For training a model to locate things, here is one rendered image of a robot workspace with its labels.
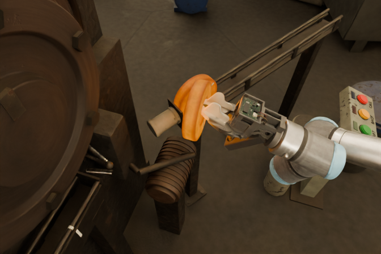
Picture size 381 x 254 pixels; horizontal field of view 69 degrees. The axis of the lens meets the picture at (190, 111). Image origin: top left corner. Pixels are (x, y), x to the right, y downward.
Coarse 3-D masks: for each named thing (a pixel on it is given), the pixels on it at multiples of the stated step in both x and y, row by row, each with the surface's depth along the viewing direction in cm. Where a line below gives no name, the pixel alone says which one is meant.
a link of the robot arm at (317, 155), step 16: (304, 128) 66; (304, 144) 63; (320, 144) 64; (336, 144) 66; (288, 160) 67; (304, 160) 64; (320, 160) 64; (336, 160) 64; (304, 176) 71; (336, 176) 65
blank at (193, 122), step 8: (200, 80) 67; (192, 88) 64; (200, 88) 64; (208, 88) 68; (192, 96) 63; (200, 96) 63; (208, 96) 71; (192, 104) 63; (200, 104) 63; (184, 112) 63; (192, 112) 63; (200, 112) 65; (184, 120) 63; (192, 120) 63; (200, 120) 72; (184, 128) 64; (192, 128) 64; (200, 128) 71; (184, 136) 67; (192, 136) 66
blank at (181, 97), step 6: (192, 78) 84; (198, 78) 84; (204, 78) 84; (210, 78) 86; (186, 84) 83; (192, 84) 82; (216, 84) 89; (180, 90) 84; (186, 90) 82; (216, 90) 92; (180, 96) 83; (186, 96) 83; (174, 102) 86; (180, 102) 84; (180, 108) 85
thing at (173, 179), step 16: (176, 144) 98; (192, 144) 101; (160, 160) 95; (192, 160) 100; (160, 176) 90; (176, 176) 91; (160, 192) 89; (176, 192) 90; (160, 208) 110; (176, 208) 104; (160, 224) 125; (176, 224) 118
